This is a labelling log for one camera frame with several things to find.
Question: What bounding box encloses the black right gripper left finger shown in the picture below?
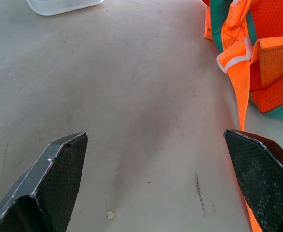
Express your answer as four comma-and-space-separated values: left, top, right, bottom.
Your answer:
0, 131, 88, 232

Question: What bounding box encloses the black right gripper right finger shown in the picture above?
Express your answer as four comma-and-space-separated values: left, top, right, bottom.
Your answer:
223, 129, 283, 232

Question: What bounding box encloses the translucent white plastic container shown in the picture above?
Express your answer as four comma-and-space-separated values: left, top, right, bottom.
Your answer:
26, 0, 105, 16

